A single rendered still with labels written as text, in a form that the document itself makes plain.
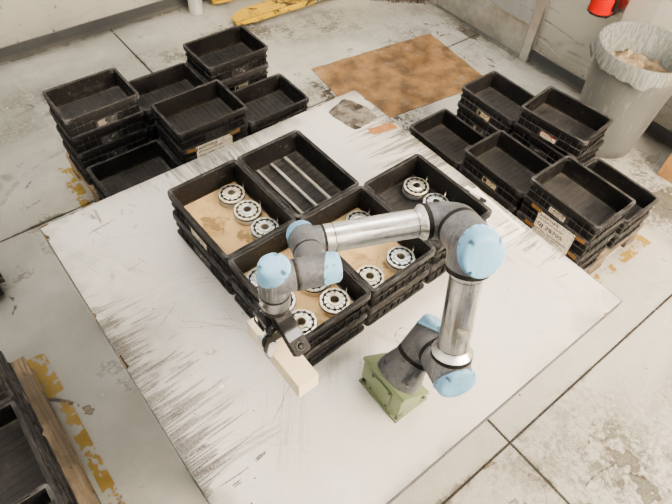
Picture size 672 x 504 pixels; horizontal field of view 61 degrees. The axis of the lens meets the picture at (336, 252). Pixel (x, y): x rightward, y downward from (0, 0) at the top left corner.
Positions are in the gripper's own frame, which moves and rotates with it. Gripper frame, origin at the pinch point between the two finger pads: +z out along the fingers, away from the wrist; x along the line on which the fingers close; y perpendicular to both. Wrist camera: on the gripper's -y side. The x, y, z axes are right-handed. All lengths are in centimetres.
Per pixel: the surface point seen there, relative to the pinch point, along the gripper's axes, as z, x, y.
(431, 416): 39, -36, -30
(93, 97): 60, -25, 215
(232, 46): 60, -113, 216
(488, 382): 39, -60, -33
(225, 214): 26, -24, 72
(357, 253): 26, -52, 28
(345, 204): 20, -60, 46
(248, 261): 21, -17, 45
